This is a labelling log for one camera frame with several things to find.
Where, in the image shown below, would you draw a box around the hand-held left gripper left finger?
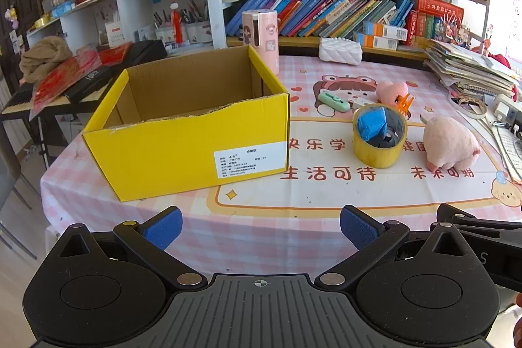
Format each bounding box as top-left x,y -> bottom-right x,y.
51,206 -> 208,290

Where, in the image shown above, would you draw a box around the pink plush duck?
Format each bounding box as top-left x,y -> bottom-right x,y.
375,81 -> 409,106

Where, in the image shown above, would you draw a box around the mint green utility knife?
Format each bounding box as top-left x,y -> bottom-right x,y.
318,91 -> 351,113

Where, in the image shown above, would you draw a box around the yellow tape roll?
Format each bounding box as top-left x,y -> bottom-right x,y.
352,103 -> 407,169

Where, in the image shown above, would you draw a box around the black electronic keyboard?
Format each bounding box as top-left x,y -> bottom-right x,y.
0,39 -> 169,124

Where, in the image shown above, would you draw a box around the row of blue-spined books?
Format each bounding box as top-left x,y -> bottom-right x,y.
225,0 -> 417,39

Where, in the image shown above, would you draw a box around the orange white carton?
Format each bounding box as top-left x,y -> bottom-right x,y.
363,21 -> 408,41
354,32 -> 399,50

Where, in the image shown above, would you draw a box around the bunch of pens and pencils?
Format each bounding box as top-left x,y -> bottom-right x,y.
153,0 -> 210,26

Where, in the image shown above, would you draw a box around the white quilted purse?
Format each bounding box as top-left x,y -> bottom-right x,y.
319,37 -> 363,65

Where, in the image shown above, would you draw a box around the orange hair claw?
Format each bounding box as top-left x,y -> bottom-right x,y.
392,95 -> 416,115

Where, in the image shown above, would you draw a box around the thick red books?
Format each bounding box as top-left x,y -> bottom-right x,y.
408,0 -> 465,47

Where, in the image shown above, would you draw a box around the black flat box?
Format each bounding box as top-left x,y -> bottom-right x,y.
65,65 -> 114,104

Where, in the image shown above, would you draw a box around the printed paper sheet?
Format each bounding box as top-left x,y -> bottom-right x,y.
487,124 -> 522,186

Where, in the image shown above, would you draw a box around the white power strip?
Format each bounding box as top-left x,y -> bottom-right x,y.
491,94 -> 522,137

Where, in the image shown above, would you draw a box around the black keyboard stand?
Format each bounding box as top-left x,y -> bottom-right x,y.
0,115 -> 82,169

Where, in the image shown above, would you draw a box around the stack of papers and booklets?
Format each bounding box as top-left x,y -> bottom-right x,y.
424,39 -> 522,101

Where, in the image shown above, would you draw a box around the blue flat box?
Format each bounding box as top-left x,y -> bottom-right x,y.
51,1 -> 76,18

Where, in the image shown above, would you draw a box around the red tassel ornament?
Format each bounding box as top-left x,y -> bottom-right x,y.
170,1 -> 184,45

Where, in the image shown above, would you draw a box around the yellow cardboard box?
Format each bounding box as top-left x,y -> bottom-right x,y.
82,45 -> 291,203

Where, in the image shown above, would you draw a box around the pink plush pendant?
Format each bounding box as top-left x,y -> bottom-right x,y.
4,6 -> 21,28

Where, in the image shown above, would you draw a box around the blue block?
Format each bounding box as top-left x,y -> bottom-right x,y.
357,107 -> 388,141

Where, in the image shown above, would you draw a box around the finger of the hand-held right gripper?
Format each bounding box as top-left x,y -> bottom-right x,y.
436,203 -> 522,242

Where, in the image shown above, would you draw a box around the pink plush pig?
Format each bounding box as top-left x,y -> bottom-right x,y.
423,115 -> 483,170

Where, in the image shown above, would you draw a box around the white desk pen holder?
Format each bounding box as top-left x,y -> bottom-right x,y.
154,24 -> 176,45
185,20 -> 213,45

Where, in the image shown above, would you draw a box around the small red paper decoration pack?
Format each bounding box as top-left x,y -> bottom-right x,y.
98,42 -> 133,65

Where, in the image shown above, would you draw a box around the brown cloth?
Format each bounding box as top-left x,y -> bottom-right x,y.
20,36 -> 73,83

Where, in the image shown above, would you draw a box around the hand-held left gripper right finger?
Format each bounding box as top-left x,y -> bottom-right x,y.
313,204 -> 469,290

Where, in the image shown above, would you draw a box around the white box red label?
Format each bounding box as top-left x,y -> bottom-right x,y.
105,22 -> 125,47

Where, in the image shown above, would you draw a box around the large red paper decoration pack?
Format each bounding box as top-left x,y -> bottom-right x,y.
29,54 -> 102,120

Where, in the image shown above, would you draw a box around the row of small figurines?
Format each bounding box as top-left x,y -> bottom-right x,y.
434,14 -> 492,51

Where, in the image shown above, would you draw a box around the pink cartoon tissue box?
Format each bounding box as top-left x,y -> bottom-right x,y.
241,9 -> 280,76

